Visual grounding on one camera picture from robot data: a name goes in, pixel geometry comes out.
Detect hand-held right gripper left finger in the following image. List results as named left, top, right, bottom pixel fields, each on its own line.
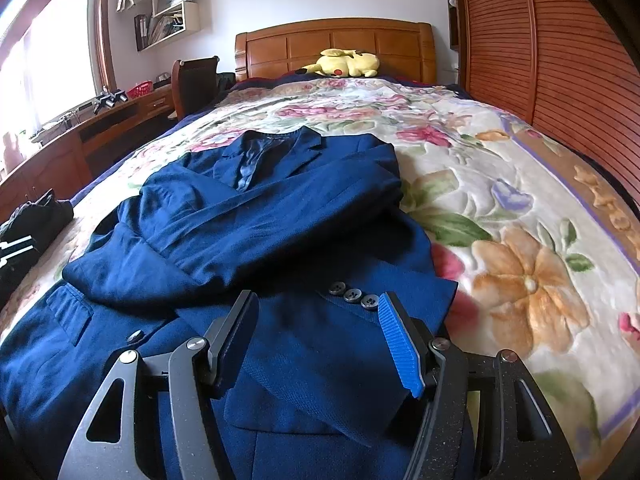
left=59, top=290, right=260, bottom=480

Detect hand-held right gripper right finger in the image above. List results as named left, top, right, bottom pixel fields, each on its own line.
left=378, top=291, right=581, bottom=480

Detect blue blazer jacket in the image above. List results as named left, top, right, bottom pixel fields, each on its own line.
left=0, top=127, right=460, bottom=480

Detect floral blanket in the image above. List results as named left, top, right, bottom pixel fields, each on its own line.
left=0, top=77, right=640, bottom=461

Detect black garment with white stripes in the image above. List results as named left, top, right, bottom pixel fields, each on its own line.
left=0, top=189, right=75, bottom=306

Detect wooden desk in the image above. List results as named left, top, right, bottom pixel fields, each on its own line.
left=0, top=84, right=176, bottom=201

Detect wooden chair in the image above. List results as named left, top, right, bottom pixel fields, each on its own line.
left=171, top=56, right=221, bottom=121

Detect black devices on desk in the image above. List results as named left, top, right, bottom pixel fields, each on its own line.
left=92, top=87, right=128, bottom=113

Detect yellow plush toy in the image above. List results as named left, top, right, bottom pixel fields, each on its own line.
left=294, top=48, right=382, bottom=79

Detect wooden bed headboard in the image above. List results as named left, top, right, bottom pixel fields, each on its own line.
left=235, top=18, right=438, bottom=83

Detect wooden slatted wardrobe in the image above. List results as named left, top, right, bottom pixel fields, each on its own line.
left=442, top=0, right=640, bottom=196

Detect window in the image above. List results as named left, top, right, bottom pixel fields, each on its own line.
left=0, top=0, right=118, bottom=133

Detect white wall shelf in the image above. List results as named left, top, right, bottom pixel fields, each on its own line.
left=134, top=0, right=201, bottom=52

